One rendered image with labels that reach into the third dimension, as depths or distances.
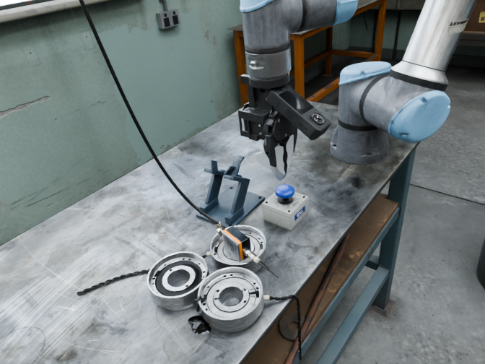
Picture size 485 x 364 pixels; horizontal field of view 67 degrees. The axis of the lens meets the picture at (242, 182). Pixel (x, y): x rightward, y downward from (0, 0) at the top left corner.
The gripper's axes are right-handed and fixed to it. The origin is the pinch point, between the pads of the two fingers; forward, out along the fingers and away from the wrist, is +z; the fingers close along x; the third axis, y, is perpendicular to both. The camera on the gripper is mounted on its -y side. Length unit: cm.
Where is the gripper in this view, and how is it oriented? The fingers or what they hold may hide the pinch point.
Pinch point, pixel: (283, 175)
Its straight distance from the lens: 73.3
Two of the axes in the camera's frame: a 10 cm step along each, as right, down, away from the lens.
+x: -6.3, 4.8, -6.1
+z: 1.0, 8.3, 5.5
